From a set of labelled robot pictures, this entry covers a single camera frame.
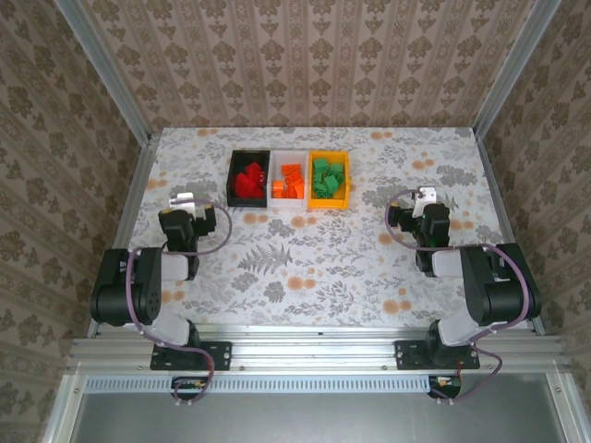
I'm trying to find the long red lego brick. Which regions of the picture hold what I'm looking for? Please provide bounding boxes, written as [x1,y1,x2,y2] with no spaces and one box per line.
[237,178,265,198]

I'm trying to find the black plastic bin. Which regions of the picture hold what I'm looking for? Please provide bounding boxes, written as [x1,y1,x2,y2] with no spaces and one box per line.
[225,149,272,209]

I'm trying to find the yellow plastic bin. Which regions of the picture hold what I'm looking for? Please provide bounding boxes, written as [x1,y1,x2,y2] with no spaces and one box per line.
[307,150,351,211]

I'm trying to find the white plastic bin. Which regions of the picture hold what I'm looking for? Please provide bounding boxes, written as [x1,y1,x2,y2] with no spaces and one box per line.
[268,150,309,210]

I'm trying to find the floral patterned table cover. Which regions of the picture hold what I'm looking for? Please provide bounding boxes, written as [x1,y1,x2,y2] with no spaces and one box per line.
[108,126,532,329]

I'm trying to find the grey metal base panel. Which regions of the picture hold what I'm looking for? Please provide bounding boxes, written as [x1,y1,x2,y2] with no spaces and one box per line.
[59,373,578,443]

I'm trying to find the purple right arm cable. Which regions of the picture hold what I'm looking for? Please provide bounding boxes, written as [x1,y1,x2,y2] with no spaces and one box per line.
[385,188,532,407]

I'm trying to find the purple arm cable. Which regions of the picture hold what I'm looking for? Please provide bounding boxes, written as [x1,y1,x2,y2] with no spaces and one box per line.
[124,198,235,408]
[385,188,532,407]

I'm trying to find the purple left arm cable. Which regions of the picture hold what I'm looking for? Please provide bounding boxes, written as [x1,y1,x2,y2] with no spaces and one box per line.
[124,198,235,408]

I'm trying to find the aluminium table side rail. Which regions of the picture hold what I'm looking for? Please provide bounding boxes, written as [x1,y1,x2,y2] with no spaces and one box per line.
[87,133,163,338]
[475,133,547,337]

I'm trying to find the aluminium horizontal frame rail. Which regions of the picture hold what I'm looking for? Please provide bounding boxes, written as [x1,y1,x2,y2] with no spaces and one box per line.
[66,322,572,374]

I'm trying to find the black connector box with wires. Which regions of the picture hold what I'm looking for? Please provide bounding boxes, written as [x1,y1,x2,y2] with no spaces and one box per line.
[173,376,209,401]
[428,374,463,399]

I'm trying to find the aluminium vertical frame post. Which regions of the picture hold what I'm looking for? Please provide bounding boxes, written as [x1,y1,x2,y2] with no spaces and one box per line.
[473,0,562,139]
[53,0,156,147]

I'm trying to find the white slotted cable duct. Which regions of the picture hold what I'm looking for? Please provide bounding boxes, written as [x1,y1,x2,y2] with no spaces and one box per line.
[85,374,433,394]

